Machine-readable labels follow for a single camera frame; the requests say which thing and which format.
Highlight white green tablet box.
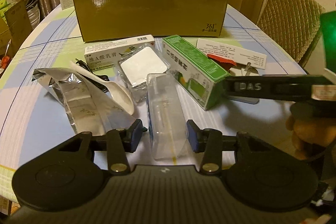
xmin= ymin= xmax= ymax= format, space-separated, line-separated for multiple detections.
xmin=196 ymin=38 xmax=266 ymax=69

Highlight white plastic spoon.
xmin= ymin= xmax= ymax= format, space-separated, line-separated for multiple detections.
xmin=70 ymin=61 xmax=134 ymax=115

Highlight large brown cardboard box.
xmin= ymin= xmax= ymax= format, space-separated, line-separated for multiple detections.
xmin=73 ymin=0 xmax=228 ymax=43

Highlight stacked white bowls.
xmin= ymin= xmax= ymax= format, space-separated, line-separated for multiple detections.
xmin=26 ymin=0 xmax=41 ymax=30

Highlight green white medicine box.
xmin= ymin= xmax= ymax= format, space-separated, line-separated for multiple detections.
xmin=162 ymin=35 xmax=230 ymax=110

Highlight black cable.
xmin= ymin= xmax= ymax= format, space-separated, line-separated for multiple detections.
xmin=75 ymin=57 xmax=111 ymax=93

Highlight metal clip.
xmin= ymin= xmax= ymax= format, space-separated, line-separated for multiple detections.
xmin=229 ymin=64 xmax=259 ymax=76

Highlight silver foil pouch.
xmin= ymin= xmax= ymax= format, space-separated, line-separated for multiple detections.
xmin=33 ymin=68 xmax=135 ymax=136

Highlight brown cardboard boxes left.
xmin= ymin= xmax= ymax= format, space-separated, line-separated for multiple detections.
xmin=0 ymin=0 xmax=33 ymax=57

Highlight checkered tablecloth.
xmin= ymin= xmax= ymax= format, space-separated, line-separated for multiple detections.
xmin=1 ymin=6 xmax=304 ymax=202

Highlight quilted beige chair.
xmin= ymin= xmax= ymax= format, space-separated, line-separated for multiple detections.
xmin=257 ymin=0 xmax=326 ymax=67

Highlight white ointment box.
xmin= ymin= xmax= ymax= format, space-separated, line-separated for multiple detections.
xmin=84 ymin=35 xmax=155 ymax=71

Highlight white block in plastic bag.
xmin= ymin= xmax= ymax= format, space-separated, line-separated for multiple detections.
xmin=117 ymin=45 xmax=170 ymax=103

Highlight clear plastic blister case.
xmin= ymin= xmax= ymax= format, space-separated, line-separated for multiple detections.
xmin=146 ymin=73 xmax=187 ymax=160

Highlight red candy wrapper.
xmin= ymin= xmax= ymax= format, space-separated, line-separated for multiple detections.
xmin=207 ymin=53 xmax=236 ymax=68

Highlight person's right hand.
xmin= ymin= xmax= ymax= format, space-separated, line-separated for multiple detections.
xmin=285 ymin=115 xmax=335 ymax=160

